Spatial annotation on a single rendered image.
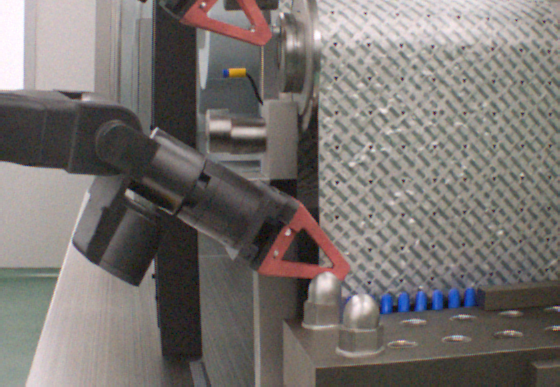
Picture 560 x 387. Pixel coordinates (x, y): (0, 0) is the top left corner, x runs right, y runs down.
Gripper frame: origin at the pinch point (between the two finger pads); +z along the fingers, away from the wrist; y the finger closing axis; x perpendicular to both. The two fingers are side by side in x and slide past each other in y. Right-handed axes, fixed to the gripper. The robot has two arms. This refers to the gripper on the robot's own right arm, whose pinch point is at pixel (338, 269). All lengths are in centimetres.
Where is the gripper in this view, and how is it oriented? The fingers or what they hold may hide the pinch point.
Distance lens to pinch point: 95.6
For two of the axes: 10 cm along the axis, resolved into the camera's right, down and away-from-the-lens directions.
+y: 1.4, 0.9, -9.9
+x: 5.0, -8.7, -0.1
